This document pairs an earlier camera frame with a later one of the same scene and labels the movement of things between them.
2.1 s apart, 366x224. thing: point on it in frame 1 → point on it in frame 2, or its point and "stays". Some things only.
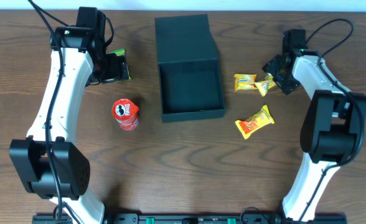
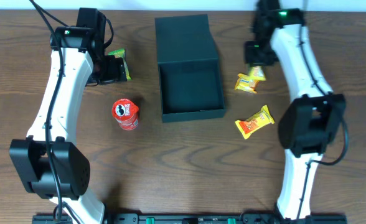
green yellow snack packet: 122,52 stays
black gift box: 190,81 stays
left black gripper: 116,70 stays
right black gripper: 281,73 → 254,54
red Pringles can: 126,114 stays
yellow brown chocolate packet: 264,85 → 256,73
